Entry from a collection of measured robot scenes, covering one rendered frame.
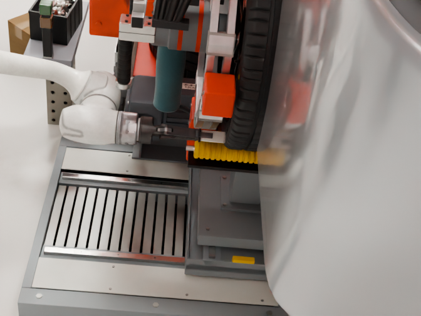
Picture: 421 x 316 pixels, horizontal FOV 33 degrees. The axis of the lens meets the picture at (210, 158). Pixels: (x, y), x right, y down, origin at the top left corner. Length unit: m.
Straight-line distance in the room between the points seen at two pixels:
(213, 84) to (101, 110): 0.36
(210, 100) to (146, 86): 0.84
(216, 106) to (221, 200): 0.69
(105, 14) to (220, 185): 0.70
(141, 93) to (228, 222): 0.55
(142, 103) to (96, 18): 0.33
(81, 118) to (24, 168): 0.91
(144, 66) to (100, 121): 0.98
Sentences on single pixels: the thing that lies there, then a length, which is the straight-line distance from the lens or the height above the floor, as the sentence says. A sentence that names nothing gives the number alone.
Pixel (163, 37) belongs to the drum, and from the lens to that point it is 1.92.
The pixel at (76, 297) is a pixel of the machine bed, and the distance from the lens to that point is 2.22.
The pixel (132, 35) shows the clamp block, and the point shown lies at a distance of 1.77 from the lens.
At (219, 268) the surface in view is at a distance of 2.25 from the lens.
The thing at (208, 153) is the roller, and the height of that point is 0.52.
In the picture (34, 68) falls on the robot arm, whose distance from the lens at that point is 1.94.
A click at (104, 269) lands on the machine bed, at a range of 2.29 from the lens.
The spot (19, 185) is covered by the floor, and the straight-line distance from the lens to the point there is 2.69.
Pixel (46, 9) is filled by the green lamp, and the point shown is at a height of 0.65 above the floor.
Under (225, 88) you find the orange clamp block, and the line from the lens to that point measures 1.68.
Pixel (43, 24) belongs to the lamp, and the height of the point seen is 0.59.
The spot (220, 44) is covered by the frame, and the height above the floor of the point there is 0.96.
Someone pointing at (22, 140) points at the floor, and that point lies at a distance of 2.88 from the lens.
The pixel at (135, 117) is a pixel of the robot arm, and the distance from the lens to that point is 1.89.
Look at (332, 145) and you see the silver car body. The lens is 1.05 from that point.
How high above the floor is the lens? 1.84
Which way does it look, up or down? 40 degrees down
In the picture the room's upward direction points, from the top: 9 degrees clockwise
